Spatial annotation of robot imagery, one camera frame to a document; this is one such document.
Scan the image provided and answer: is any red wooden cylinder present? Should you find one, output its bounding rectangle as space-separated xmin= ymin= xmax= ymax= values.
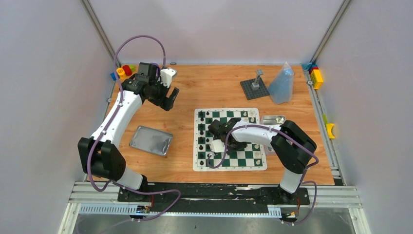
xmin=122 ymin=65 xmax=133 ymax=76

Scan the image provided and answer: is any yellow wooden cylinder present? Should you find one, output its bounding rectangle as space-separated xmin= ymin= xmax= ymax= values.
xmin=116 ymin=67 xmax=127 ymax=80

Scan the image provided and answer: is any grey lego tower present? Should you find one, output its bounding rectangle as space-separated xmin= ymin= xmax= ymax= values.
xmin=251 ymin=69 xmax=263 ymax=90

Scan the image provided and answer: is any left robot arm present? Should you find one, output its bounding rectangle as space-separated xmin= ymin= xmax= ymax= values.
xmin=77 ymin=62 xmax=179 ymax=201

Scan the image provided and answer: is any yellow curved block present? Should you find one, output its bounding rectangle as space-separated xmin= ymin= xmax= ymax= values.
xmin=322 ymin=114 xmax=336 ymax=139

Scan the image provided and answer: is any silver tin lid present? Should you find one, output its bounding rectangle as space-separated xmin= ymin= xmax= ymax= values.
xmin=129 ymin=126 xmax=173 ymax=157

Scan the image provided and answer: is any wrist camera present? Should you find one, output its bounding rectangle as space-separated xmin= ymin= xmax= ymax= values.
xmin=209 ymin=139 xmax=225 ymax=153
xmin=160 ymin=68 xmax=178 ymax=88

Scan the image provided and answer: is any blue plastic bag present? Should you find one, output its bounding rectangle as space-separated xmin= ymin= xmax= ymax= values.
xmin=267 ymin=62 xmax=294 ymax=104

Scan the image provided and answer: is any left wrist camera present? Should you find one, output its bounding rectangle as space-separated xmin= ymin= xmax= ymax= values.
xmin=160 ymin=68 xmax=178 ymax=88

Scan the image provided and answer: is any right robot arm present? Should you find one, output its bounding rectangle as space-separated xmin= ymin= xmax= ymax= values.
xmin=208 ymin=117 xmax=319 ymax=204

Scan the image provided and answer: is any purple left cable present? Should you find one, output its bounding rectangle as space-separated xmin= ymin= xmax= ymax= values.
xmin=87 ymin=35 xmax=181 ymax=234

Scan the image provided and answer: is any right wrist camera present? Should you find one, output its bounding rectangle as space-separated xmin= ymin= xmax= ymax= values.
xmin=209 ymin=139 xmax=225 ymax=153

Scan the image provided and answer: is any dark grey lego baseplate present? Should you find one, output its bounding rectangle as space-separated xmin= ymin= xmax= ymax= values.
xmin=240 ymin=78 xmax=270 ymax=100

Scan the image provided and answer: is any colourful lego brick stack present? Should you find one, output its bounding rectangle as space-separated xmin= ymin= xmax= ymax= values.
xmin=301 ymin=63 xmax=323 ymax=90

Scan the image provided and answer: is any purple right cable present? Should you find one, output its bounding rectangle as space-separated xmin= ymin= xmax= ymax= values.
xmin=206 ymin=124 xmax=320 ymax=226

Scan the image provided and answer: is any green white chess board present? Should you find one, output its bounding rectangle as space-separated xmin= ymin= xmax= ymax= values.
xmin=193 ymin=108 xmax=267 ymax=172

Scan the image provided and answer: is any green wooden block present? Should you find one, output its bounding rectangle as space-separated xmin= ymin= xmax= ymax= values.
xmin=129 ymin=65 xmax=136 ymax=72

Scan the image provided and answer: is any purple cable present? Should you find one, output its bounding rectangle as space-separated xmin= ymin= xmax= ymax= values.
xmin=206 ymin=124 xmax=320 ymax=226
xmin=87 ymin=35 xmax=181 ymax=234

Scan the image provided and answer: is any silver metal tin box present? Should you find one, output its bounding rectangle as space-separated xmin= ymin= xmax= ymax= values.
xmin=260 ymin=115 xmax=286 ymax=156

